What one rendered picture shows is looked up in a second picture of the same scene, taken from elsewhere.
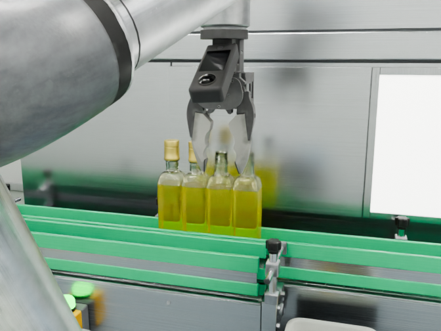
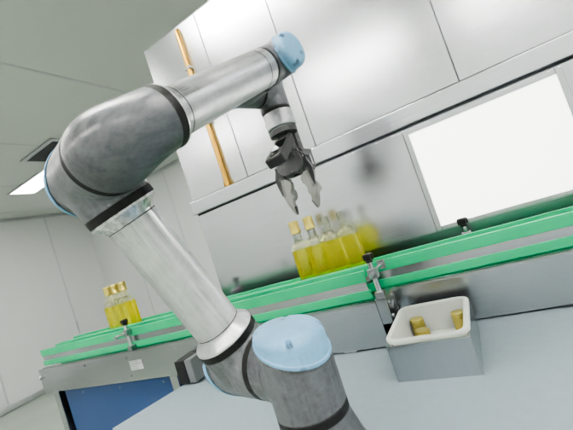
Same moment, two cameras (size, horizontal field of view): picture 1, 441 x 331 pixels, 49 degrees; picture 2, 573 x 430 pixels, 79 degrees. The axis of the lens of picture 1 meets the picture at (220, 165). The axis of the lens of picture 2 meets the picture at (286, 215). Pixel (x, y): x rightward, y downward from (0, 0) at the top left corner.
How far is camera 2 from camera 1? 0.26 m
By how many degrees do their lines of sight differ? 19
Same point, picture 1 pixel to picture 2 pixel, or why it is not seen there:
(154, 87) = (278, 199)
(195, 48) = not seen: hidden behind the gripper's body
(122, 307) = not seen: hidden behind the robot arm
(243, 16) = (287, 116)
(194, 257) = (322, 285)
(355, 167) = (418, 199)
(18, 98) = (130, 130)
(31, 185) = (226, 287)
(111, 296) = not seen: hidden behind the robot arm
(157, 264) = (302, 299)
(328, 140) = (393, 188)
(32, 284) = (186, 264)
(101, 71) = (167, 114)
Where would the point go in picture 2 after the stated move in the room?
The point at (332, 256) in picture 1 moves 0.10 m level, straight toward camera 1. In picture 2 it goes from (417, 258) to (414, 266)
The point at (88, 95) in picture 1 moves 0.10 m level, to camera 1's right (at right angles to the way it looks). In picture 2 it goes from (164, 126) to (233, 97)
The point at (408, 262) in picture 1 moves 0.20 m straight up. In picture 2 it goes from (471, 242) to (446, 171)
